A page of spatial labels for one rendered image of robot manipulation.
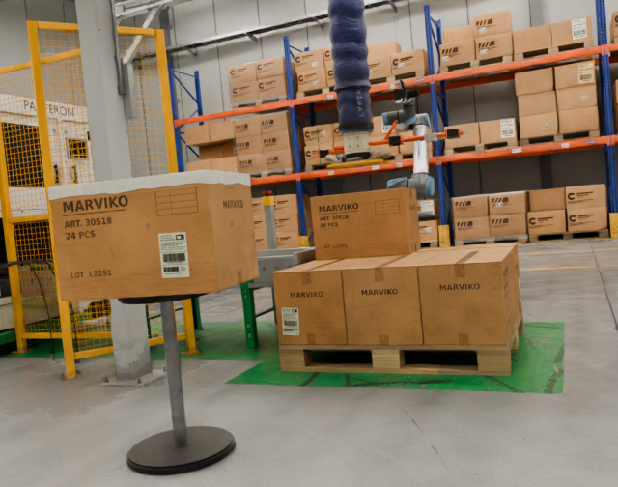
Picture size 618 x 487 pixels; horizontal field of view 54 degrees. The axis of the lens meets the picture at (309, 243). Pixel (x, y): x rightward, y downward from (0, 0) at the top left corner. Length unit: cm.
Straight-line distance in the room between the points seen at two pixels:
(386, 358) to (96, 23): 234
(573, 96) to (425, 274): 812
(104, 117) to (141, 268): 155
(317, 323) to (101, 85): 172
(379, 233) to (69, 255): 202
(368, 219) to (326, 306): 74
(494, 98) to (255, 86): 458
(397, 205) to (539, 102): 742
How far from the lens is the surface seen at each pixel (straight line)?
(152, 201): 209
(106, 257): 219
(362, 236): 375
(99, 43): 363
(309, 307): 326
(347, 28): 397
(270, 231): 472
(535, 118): 1090
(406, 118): 439
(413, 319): 310
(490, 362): 308
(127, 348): 355
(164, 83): 413
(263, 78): 1231
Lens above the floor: 86
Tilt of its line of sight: 3 degrees down
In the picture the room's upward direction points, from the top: 5 degrees counter-clockwise
